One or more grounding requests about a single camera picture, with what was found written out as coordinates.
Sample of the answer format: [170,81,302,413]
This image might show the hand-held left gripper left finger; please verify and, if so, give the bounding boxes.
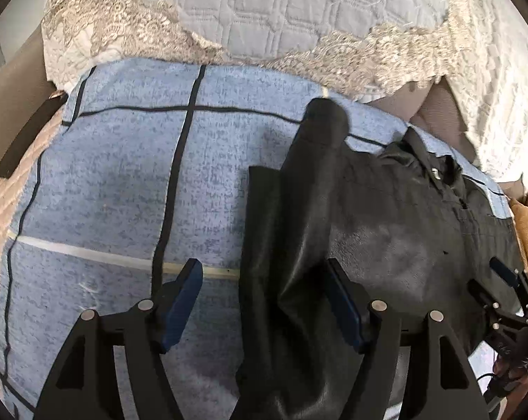
[34,259,203,420]

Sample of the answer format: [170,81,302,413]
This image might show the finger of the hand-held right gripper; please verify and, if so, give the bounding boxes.
[469,279,528,329]
[489,257,528,311]

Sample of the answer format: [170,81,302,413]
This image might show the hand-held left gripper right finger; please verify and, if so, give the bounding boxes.
[326,258,492,420]

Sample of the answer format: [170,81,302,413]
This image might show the black shirt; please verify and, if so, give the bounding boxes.
[235,98,527,420]

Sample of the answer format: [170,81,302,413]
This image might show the person's right hand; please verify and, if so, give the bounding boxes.
[492,359,523,380]

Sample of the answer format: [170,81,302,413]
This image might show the blue plaid blanket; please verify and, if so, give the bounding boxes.
[0,57,516,420]

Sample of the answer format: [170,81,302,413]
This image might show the white textured bedspread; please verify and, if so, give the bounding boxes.
[439,0,528,184]

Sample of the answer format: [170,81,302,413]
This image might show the beige quilted cover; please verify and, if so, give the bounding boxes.
[0,114,68,359]

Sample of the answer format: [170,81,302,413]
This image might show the grey quilted pillow lace trim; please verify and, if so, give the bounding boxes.
[41,0,501,101]

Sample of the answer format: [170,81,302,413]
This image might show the brown upholstered bed frame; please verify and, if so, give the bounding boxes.
[0,30,479,184]

